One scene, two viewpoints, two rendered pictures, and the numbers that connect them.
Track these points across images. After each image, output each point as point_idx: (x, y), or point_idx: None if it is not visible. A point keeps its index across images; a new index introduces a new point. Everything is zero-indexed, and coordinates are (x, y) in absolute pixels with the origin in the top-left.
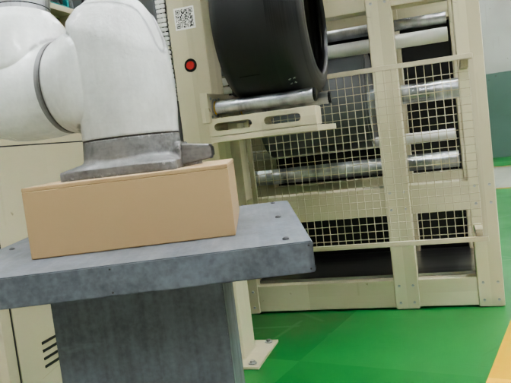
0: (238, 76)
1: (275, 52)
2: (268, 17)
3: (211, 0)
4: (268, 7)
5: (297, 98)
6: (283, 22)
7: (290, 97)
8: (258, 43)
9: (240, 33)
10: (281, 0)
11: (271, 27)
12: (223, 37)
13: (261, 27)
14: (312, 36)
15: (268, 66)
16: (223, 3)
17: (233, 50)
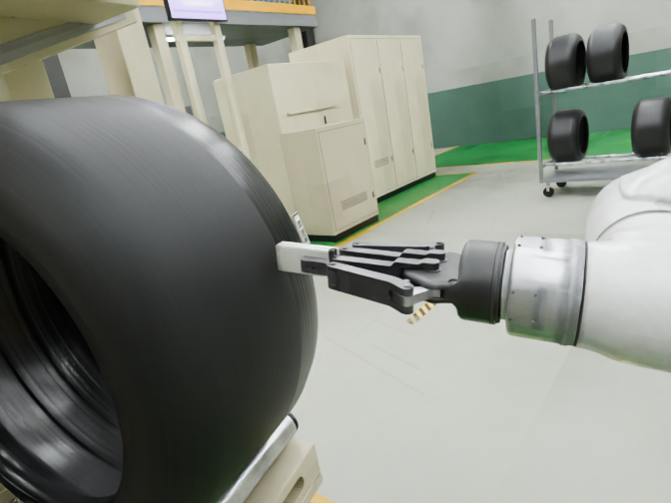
0: (221, 495)
1: (299, 389)
2: (304, 325)
3: (153, 329)
4: (302, 301)
5: (281, 449)
6: (317, 323)
7: (274, 457)
8: (285, 392)
9: (264, 390)
10: (312, 278)
11: (307, 343)
12: (226, 426)
13: (295, 352)
14: (55, 300)
15: (276, 427)
16: (224, 328)
17: (245, 442)
